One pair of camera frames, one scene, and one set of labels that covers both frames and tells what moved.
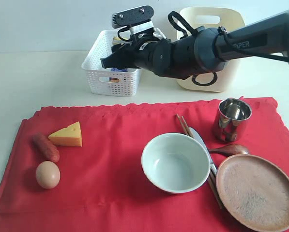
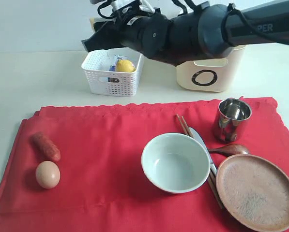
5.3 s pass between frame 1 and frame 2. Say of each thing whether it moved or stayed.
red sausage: stayed
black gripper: moved
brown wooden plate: stayed
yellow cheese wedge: moved
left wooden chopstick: stayed
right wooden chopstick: stayed
